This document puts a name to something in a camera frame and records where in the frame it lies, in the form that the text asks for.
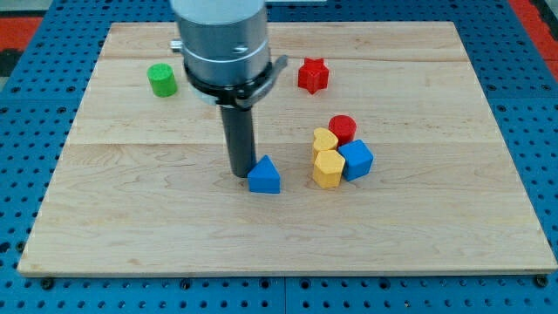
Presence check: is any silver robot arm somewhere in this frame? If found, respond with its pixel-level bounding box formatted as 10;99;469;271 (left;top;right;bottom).
170;0;271;107

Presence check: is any blue triangle block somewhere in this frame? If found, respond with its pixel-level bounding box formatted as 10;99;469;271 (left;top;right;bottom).
248;155;281;194

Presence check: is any yellow heart block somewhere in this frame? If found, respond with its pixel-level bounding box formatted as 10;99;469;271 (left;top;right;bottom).
312;127;338;160

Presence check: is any yellow hexagon block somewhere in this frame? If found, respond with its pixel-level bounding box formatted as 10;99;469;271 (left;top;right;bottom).
312;150;345;188

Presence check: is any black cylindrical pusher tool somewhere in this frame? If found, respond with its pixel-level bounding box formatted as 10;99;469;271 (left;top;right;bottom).
221;106;256;178

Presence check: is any black clamp with grey lever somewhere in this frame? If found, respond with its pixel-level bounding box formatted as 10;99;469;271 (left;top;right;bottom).
184;55;289;111

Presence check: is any red cylinder block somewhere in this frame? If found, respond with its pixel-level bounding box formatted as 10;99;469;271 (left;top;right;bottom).
328;115;357;146

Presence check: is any blue cube block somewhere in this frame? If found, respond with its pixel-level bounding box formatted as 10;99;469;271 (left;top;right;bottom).
338;140;374;181

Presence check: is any red star block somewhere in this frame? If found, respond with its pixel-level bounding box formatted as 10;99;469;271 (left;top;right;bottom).
297;58;330;94

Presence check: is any green cylinder block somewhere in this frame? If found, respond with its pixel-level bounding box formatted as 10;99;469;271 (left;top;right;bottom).
146;63;178;98

